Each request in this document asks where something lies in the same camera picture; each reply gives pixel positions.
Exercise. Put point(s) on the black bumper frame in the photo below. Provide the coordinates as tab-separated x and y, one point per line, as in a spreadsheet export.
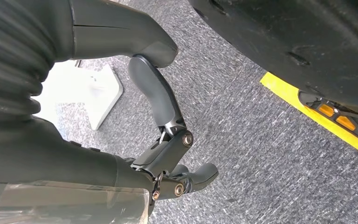
308	99

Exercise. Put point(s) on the grey kiosk stand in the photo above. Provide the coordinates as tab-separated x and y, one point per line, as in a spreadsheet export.
95	95

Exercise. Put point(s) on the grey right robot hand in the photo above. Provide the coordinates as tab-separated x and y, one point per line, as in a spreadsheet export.
111	34

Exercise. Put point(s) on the orange reflector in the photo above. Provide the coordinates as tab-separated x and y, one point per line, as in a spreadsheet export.
345	123
326	110

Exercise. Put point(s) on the clear plastic guard plate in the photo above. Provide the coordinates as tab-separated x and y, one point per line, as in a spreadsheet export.
61	204

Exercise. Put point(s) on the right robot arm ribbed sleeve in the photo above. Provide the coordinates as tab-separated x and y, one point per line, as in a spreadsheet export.
15	52

